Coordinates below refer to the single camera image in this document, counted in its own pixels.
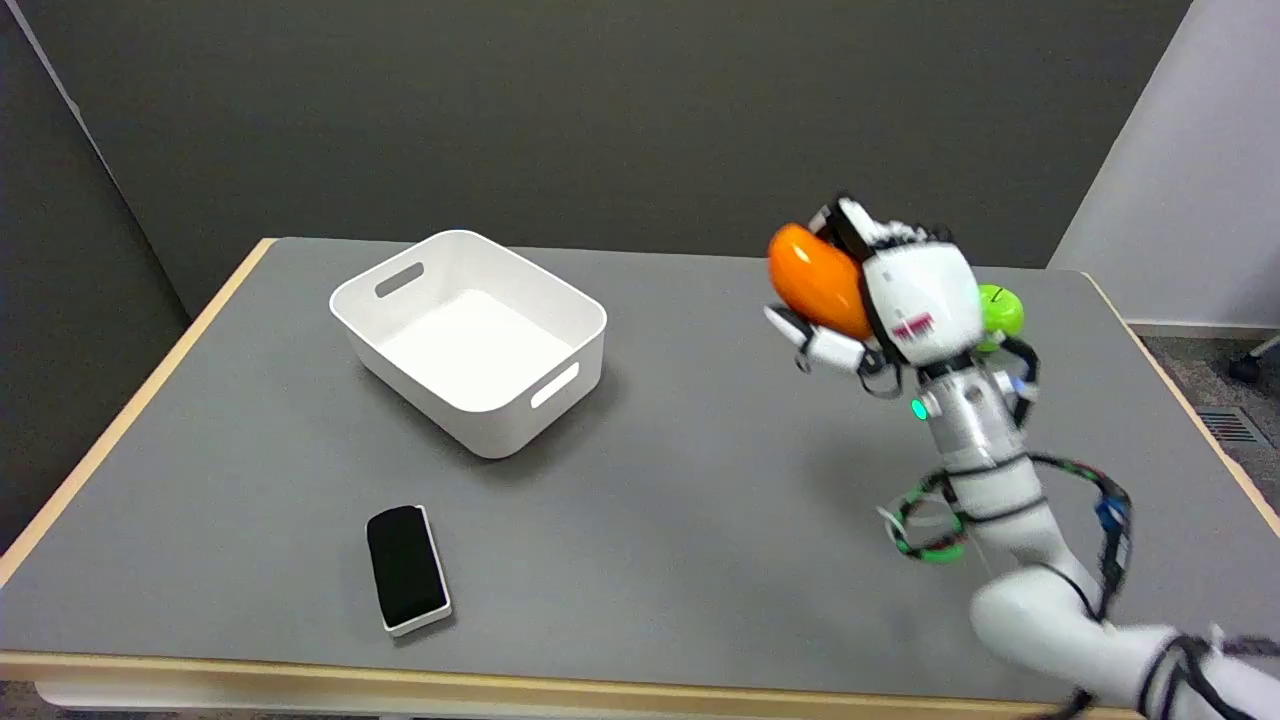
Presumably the black whiteboard eraser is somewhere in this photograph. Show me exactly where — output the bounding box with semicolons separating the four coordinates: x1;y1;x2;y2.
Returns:
366;504;453;638

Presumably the black and green cable bundle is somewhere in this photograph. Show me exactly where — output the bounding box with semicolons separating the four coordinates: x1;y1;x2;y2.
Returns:
877;455;1133;621

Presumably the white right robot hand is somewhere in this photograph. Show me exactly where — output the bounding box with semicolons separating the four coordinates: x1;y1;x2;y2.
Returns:
764;196;984;382

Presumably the green apple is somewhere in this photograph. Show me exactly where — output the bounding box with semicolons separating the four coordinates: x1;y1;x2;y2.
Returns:
976;284;1026;352

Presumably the white plastic storage box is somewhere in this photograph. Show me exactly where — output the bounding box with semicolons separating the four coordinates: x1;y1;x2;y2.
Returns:
329;230;608;460

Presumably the black chair caster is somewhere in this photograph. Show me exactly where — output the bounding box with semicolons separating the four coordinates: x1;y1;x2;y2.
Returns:
1228;335;1280;385

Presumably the floor vent grille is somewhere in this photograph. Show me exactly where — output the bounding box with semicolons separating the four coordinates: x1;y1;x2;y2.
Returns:
1197;407;1273;449

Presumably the orange mango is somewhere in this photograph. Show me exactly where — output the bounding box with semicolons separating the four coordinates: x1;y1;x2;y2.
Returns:
767;223;873;341

